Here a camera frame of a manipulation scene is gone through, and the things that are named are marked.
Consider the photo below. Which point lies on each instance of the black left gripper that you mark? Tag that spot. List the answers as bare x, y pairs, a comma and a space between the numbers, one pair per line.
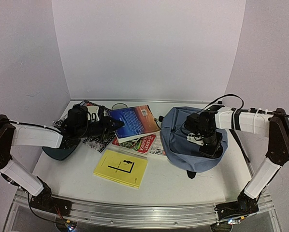
107, 125

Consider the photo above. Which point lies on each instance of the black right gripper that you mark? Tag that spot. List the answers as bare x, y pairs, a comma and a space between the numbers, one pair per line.
211, 150

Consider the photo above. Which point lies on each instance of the dark blue book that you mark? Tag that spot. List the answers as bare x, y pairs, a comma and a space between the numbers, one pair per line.
138, 122

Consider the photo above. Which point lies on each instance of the blue grey backpack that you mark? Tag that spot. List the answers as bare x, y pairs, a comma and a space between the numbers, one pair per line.
182, 153

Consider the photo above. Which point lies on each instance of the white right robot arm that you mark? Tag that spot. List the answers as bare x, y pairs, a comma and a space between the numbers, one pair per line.
266, 137

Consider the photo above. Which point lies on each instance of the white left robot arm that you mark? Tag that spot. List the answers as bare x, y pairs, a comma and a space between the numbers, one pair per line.
57, 142

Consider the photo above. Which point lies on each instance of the white ribbed mug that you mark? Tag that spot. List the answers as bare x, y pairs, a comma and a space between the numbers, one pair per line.
119, 106

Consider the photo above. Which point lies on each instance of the patterned patchwork placemat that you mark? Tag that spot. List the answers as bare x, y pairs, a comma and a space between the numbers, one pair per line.
93, 142

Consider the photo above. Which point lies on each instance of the red floral book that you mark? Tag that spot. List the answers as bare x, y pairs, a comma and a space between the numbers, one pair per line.
139, 146

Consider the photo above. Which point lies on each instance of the yellow book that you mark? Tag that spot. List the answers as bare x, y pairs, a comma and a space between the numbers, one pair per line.
121, 168

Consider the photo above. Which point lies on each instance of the white floral notebook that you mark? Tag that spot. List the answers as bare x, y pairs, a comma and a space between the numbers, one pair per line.
157, 147

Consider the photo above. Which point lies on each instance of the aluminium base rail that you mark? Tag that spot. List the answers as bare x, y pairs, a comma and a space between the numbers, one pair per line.
23, 217

